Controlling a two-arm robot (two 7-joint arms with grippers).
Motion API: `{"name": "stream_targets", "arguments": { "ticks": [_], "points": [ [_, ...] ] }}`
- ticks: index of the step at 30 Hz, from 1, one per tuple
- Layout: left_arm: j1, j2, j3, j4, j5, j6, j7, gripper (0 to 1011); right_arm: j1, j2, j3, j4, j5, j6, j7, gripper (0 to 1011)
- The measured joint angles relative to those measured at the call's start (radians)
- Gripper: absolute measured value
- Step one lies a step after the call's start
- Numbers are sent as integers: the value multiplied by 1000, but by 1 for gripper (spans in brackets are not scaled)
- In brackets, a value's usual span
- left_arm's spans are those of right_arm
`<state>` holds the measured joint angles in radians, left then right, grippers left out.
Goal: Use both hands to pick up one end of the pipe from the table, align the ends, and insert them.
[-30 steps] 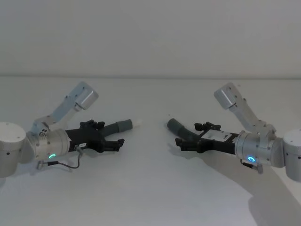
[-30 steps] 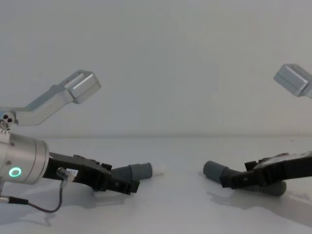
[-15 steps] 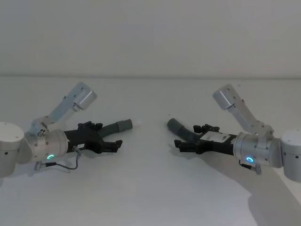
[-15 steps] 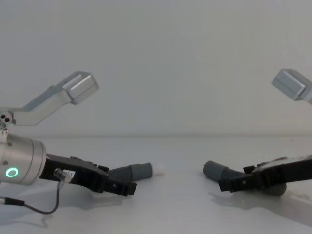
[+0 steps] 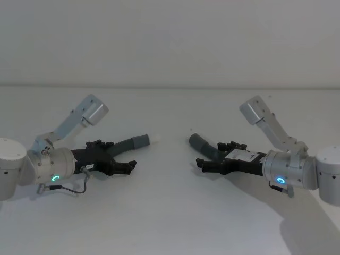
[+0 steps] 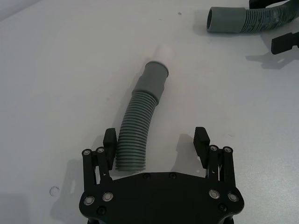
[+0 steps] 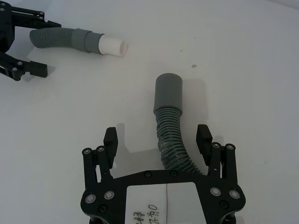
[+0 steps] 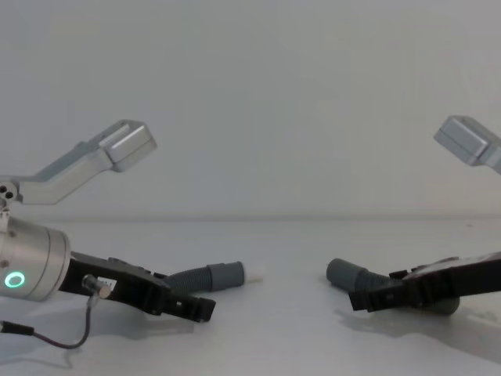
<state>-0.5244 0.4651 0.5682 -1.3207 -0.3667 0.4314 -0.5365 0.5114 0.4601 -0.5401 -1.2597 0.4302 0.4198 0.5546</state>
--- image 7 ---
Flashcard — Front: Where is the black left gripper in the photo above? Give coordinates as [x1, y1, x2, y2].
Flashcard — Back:
[0, 0, 62, 82]

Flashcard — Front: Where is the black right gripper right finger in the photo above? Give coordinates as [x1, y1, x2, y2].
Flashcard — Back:
[195, 124, 239, 185]

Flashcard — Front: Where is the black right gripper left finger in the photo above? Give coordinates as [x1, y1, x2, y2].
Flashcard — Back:
[81, 127, 119, 190]

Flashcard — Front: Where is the white table cloth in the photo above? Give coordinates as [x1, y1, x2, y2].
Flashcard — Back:
[0, 0, 299, 224]

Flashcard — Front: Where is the grey corrugated hose white tip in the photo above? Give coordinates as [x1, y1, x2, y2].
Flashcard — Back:
[29, 28, 129, 58]

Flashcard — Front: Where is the grey corrugated hose grey cuff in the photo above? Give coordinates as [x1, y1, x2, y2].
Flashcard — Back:
[153, 72, 203, 175]

